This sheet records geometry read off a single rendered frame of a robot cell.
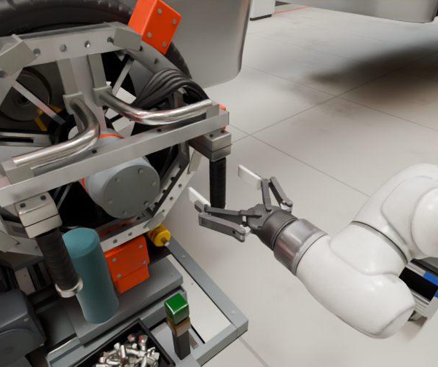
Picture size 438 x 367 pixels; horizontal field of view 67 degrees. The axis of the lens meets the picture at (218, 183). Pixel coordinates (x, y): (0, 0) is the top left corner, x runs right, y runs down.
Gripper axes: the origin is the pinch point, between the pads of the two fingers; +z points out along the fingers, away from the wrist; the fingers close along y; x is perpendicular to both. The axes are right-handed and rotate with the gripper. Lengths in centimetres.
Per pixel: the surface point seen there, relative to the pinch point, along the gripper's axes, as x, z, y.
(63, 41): 28.2, 20.7, -19.0
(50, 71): 7, 76, -12
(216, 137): 12.0, -0.8, -1.2
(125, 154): 13.6, 1.7, -18.5
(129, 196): 1.4, 6.2, -17.9
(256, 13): -71, 442, 431
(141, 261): -34.0, 19.7, -13.9
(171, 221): -83, 76, 26
